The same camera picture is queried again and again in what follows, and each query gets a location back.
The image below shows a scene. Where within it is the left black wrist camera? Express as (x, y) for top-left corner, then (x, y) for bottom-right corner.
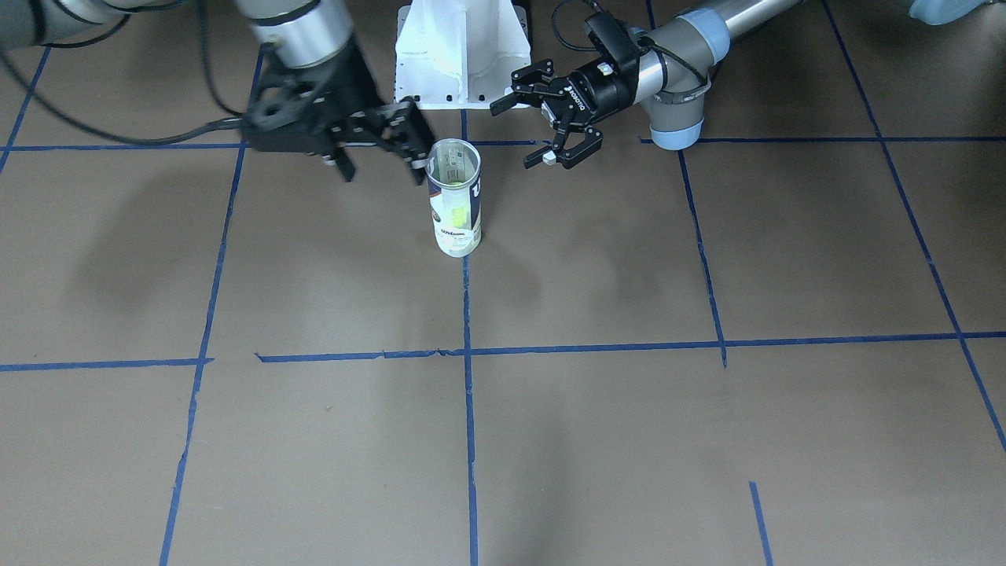
(585, 11), (641, 79)

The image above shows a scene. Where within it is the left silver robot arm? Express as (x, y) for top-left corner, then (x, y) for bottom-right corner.
(471, 1), (1004, 166)

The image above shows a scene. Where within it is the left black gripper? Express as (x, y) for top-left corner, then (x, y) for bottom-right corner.
(490, 60), (639, 169)

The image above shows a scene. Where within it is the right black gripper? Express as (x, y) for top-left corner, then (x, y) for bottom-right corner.
(240, 39), (437, 186)

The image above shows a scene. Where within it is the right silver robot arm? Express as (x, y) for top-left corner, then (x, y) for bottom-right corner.
(2, 1), (435, 184)

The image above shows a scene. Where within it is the white mounting post with base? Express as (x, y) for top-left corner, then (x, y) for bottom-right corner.
(393, 1), (531, 110)

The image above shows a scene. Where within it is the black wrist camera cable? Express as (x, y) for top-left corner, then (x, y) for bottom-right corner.
(0, 0), (252, 147)

